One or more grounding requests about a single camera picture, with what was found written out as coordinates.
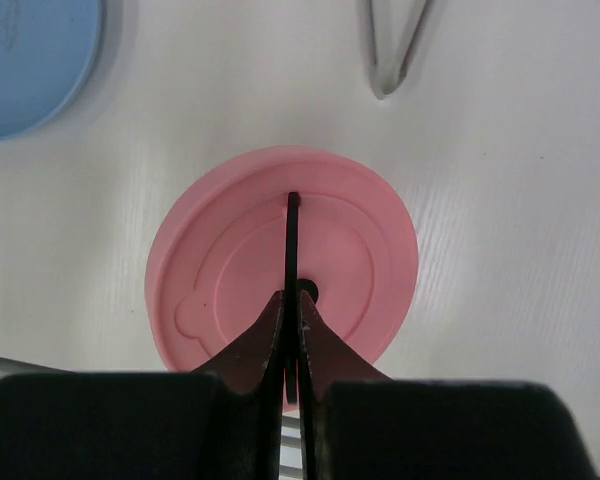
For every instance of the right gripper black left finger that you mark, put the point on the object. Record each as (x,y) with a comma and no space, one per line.
(220,421)

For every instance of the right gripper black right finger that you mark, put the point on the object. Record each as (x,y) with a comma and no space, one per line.
(360,424)

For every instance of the pink round lid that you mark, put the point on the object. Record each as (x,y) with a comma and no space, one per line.
(218,256)

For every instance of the metal tongs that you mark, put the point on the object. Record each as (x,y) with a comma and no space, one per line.
(390,32)

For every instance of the blue plastic plate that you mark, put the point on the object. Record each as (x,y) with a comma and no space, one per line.
(47,50)

